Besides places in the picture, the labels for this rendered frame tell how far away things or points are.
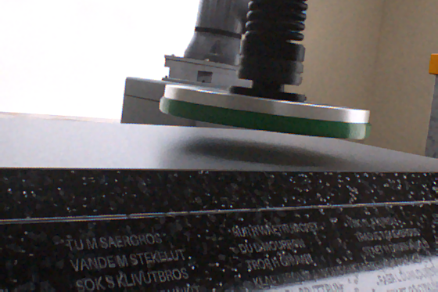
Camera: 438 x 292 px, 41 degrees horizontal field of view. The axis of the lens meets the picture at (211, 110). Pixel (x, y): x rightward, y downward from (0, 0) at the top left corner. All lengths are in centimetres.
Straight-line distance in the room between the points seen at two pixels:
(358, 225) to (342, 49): 769
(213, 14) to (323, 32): 616
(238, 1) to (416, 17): 683
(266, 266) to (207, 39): 138
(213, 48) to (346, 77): 660
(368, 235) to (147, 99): 130
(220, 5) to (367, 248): 133
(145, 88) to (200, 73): 18
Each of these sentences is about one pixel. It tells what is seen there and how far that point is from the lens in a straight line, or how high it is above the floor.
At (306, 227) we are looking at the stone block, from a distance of 48.
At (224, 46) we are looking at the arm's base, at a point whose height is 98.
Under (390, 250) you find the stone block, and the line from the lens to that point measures 53.
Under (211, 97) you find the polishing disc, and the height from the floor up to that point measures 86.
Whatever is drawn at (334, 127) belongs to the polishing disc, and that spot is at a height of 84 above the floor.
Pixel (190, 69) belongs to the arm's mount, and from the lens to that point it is 175.
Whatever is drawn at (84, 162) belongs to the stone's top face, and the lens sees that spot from 42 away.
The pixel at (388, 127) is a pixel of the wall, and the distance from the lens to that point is 856.
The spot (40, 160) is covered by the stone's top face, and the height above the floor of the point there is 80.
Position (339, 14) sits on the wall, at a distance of 813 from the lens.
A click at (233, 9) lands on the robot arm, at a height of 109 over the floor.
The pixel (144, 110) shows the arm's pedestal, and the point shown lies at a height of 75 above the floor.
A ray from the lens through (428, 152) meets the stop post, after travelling 243.
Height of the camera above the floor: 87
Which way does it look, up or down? 3 degrees down
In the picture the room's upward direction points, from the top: 7 degrees clockwise
